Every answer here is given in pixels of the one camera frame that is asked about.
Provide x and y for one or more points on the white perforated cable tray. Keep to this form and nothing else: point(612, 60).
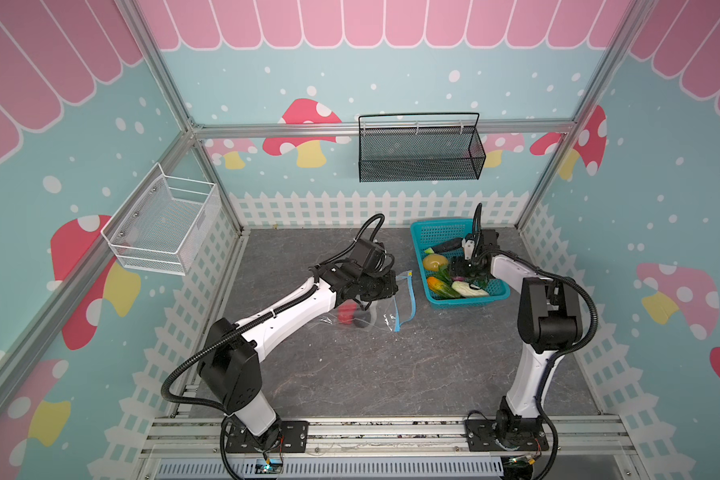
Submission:
point(372, 468)

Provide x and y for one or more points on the black wire mesh basket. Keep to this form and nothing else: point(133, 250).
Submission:
point(429, 146)

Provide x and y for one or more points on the white wire mesh basket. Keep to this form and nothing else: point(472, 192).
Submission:
point(163, 224)

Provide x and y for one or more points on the white toy daikon radish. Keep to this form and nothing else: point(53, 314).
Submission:
point(468, 290)

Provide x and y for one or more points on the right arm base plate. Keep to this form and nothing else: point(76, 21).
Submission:
point(489, 435)

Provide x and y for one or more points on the yellow toy potato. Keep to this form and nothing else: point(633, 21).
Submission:
point(435, 262)

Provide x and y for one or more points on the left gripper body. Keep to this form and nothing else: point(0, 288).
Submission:
point(377, 284)

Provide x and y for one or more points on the clear zip top bag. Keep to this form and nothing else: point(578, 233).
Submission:
point(387, 314)

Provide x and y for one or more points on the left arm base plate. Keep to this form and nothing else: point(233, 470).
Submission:
point(284, 436)

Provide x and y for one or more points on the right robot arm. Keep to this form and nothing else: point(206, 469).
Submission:
point(556, 317)

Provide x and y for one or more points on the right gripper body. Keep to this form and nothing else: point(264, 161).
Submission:
point(462, 267)

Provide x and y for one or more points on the dark purple toy eggplant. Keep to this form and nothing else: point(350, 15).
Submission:
point(446, 246)

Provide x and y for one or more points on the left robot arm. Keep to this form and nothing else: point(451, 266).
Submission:
point(229, 362)

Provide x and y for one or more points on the teal plastic basket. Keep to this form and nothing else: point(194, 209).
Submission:
point(428, 233)

